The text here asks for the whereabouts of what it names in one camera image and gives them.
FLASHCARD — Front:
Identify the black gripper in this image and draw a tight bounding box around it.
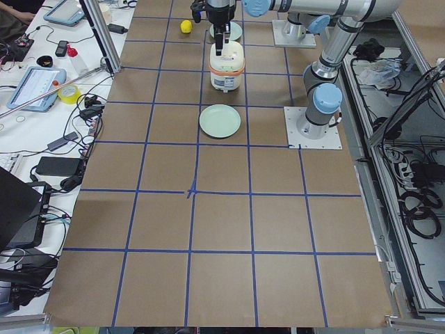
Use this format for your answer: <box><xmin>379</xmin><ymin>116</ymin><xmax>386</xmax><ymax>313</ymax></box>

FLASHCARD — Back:
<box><xmin>206</xmin><ymin>0</ymin><xmax>236</xmax><ymax>56</ymax></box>

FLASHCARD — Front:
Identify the cream rice cooker orange handle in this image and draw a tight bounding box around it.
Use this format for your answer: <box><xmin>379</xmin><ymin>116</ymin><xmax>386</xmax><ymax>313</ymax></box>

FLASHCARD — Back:
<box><xmin>209</xmin><ymin>40</ymin><xmax>246</xmax><ymax>94</ymax></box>

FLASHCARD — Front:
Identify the green plate near arm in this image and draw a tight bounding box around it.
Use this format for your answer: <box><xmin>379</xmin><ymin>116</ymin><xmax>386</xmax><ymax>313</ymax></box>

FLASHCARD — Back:
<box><xmin>209</xmin><ymin>21</ymin><xmax>243</xmax><ymax>41</ymax></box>
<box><xmin>199</xmin><ymin>104</ymin><xmax>241</xmax><ymax>138</ymax></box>

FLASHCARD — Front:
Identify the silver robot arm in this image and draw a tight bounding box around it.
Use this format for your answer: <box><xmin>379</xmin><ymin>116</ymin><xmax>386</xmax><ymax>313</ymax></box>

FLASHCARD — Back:
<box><xmin>191</xmin><ymin>1</ymin><xmax>401</xmax><ymax>56</ymax></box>
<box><xmin>297</xmin><ymin>17</ymin><xmax>363</xmax><ymax>140</ymax></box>

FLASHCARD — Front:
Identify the yellow toy potato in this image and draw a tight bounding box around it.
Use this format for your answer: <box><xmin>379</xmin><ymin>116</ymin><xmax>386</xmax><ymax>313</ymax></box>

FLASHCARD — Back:
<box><xmin>180</xmin><ymin>19</ymin><xmax>193</xmax><ymax>34</ymax></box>

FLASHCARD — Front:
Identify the clear squeeze bottle red cap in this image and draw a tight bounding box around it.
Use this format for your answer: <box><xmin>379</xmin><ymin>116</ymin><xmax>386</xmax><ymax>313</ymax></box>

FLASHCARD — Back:
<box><xmin>67</xmin><ymin>44</ymin><xmax>88</xmax><ymax>75</ymax></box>

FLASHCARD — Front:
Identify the yellow tape roll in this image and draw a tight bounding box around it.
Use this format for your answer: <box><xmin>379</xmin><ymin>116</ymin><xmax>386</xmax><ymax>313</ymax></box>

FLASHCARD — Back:
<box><xmin>57</xmin><ymin>84</ymin><xmax>81</xmax><ymax>104</ymax></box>

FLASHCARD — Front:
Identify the blue teach pendant tablet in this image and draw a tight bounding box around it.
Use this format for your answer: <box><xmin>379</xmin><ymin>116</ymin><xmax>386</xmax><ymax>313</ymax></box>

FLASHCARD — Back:
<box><xmin>6</xmin><ymin>66</ymin><xmax>67</xmax><ymax>112</ymax></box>

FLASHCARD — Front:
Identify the black power adapter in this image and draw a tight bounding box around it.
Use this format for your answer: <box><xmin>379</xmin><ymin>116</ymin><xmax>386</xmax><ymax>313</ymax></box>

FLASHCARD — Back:
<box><xmin>35</xmin><ymin>157</ymin><xmax>81</xmax><ymax>177</ymax></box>

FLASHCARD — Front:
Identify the black laptop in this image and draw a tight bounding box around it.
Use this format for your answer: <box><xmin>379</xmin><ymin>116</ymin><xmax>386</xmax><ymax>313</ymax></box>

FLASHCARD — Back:
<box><xmin>1</xmin><ymin>168</ymin><xmax>50</xmax><ymax>251</ymax></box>

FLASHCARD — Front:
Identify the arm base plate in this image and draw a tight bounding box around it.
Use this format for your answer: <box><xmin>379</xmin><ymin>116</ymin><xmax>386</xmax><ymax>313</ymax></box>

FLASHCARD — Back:
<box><xmin>284</xmin><ymin>106</ymin><xmax>342</xmax><ymax>150</ymax></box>
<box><xmin>272</xmin><ymin>20</ymin><xmax>316</xmax><ymax>49</ymax></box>

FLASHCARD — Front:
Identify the aluminium frame post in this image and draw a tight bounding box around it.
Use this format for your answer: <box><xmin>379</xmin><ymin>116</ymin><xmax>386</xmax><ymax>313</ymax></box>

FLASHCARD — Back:
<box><xmin>79</xmin><ymin>0</ymin><xmax>122</xmax><ymax>74</ymax></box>

